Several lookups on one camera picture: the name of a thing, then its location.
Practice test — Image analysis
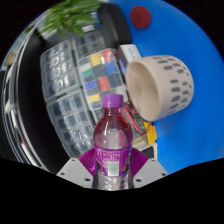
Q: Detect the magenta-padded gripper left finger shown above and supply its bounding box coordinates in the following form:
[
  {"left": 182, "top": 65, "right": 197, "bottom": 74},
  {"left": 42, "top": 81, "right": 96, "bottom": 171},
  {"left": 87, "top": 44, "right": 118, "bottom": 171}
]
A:
[{"left": 56, "top": 148, "right": 98, "bottom": 190}]

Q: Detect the black overhead shelf unit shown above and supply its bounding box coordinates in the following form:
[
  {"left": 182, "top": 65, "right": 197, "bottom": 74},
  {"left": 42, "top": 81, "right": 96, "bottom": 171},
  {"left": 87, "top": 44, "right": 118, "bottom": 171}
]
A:
[{"left": 0, "top": 33, "right": 64, "bottom": 171}]

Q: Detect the beige ceramic cup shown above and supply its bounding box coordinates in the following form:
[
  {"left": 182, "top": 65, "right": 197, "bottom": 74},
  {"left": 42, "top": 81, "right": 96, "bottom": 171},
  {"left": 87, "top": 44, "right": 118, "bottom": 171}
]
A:
[{"left": 124, "top": 54, "right": 195, "bottom": 123}]

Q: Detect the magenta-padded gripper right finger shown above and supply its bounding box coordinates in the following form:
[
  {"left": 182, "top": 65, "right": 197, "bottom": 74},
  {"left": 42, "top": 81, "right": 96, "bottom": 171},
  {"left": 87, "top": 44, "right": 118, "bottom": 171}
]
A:
[{"left": 127, "top": 148, "right": 170, "bottom": 190}]

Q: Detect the flat round red coaster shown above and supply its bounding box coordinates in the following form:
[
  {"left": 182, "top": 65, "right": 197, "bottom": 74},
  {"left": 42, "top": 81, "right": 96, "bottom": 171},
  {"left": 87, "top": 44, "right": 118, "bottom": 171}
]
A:
[{"left": 129, "top": 5, "right": 152, "bottom": 30}]

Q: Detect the clear bottle with purple cap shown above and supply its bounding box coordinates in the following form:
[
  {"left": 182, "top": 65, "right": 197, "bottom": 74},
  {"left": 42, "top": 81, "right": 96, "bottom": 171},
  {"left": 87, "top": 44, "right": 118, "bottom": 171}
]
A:
[{"left": 92, "top": 93, "right": 134, "bottom": 192}]

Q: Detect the green potted plant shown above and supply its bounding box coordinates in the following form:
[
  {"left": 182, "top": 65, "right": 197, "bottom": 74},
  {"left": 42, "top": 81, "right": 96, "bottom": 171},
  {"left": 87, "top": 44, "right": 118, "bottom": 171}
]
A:
[{"left": 38, "top": 0, "right": 104, "bottom": 38}]

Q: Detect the black hard case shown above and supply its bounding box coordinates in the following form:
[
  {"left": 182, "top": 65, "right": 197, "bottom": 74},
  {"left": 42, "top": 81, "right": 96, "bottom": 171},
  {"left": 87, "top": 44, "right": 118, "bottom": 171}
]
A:
[{"left": 98, "top": 3, "right": 133, "bottom": 49}]

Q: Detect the small black labelled box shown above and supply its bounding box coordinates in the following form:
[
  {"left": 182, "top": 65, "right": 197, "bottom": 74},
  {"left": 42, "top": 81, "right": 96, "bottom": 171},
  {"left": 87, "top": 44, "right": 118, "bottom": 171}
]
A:
[{"left": 116, "top": 43, "right": 143, "bottom": 76}]

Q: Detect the clear organizer with coloured parts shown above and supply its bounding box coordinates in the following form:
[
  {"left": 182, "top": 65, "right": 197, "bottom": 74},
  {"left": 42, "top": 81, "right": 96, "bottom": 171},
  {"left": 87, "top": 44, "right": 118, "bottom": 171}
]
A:
[{"left": 77, "top": 49, "right": 129, "bottom": 112}]

